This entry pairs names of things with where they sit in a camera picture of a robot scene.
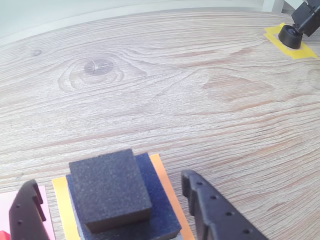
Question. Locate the yellow tape piece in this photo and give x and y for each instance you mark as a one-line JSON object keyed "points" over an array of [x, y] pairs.
{"points": [[300, 53]]}

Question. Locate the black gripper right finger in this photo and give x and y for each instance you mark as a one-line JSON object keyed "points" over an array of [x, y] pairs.
{"points": [[220, 215]]}

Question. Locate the small red cube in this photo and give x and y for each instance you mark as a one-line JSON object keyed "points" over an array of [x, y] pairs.
{"points": [[4, 236]]}

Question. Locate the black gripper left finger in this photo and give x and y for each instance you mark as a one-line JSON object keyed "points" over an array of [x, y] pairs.
{"points": [[25, 215]]}

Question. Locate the medium black square block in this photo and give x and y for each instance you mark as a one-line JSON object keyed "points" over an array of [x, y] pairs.
{"points": [[160, 200]]}

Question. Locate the black camera stand foot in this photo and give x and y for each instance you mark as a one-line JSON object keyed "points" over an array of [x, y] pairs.
{"points": [[291, 37]]}

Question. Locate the small dark grey cube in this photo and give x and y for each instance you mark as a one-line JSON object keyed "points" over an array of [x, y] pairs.
{"points": [[110, 185]]}

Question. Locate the orange paper sheet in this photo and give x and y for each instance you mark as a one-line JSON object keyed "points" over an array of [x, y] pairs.
{"points": [[62, 200]]}

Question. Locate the pink paper sheet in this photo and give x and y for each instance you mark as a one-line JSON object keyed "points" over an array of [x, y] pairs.
{"points": [[3, 202]]}

